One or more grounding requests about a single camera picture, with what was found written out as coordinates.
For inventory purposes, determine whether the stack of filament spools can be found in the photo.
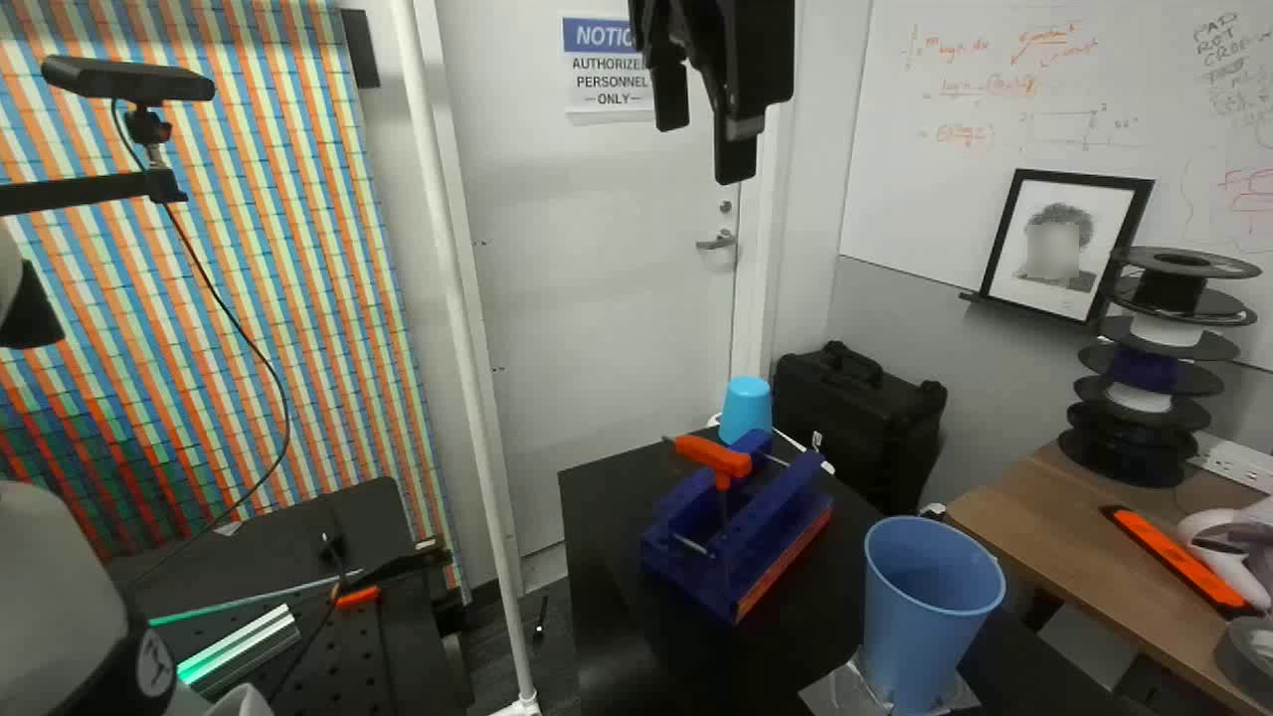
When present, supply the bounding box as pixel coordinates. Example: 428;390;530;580
1060;246;1261;491

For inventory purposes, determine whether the orange black utility knife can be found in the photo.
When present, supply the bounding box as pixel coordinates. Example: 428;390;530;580
1103;504;1250;618

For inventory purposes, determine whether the black camera cable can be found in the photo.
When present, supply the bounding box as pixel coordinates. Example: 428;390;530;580
106;98;296;536

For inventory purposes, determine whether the small blue upturned cup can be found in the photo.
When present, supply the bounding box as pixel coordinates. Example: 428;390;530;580
715;373;772;444

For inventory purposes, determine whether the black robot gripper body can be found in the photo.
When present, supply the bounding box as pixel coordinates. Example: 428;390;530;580
630;0;794;138

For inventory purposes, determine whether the black carrying case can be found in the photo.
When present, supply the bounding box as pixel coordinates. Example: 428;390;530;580
772;342;945;513

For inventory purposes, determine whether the black framed picture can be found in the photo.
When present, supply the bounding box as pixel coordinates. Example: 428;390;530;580
980;167;1154;321

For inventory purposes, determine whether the black camera on stand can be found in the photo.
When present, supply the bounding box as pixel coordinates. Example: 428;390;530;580
38;57;213;108

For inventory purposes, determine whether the silver door handle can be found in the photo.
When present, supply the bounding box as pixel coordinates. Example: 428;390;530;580
695;230;739;251

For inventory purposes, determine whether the blue orange tool holder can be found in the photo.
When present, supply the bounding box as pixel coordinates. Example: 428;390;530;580
639;455;837;625

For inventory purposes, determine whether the large blue plastic cup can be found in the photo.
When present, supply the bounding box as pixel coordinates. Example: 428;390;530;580
861;517;1008;716

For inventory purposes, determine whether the white whiteboard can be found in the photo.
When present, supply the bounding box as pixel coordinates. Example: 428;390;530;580
837;0;1273;378

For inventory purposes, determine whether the blue notice door sign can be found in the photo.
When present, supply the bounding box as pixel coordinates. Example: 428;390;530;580
561;15;654;122

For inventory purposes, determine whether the black perforated side table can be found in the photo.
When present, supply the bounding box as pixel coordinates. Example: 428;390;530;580
111;479;469;716

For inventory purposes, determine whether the wooden desk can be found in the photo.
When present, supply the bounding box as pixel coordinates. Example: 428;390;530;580
949;444;1270;716

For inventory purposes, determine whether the white vertical pole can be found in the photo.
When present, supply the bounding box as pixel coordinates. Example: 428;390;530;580
386;0;540;716

